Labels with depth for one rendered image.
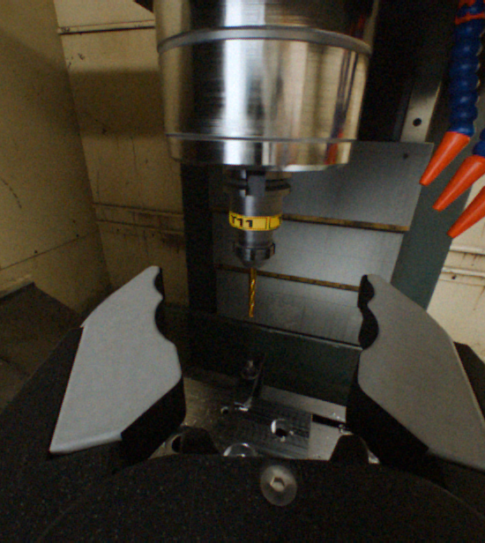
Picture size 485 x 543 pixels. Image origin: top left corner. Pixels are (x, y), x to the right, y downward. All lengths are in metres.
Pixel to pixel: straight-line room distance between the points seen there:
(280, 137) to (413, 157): 0.53
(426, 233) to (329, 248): 0.22
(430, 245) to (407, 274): 0.09
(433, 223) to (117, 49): 1.19
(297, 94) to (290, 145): 0.03
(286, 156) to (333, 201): 0.51
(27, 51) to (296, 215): 1.10
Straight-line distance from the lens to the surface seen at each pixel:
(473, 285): 1.30
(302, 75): 0.20
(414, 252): 0.81
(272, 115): 0.20
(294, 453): 0.52
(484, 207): 0.25
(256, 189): 0.26
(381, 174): 0.70
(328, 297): 0.81
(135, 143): 1.36
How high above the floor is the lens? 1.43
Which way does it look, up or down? 26 degrees down
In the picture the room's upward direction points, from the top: 2 degrees clockwise
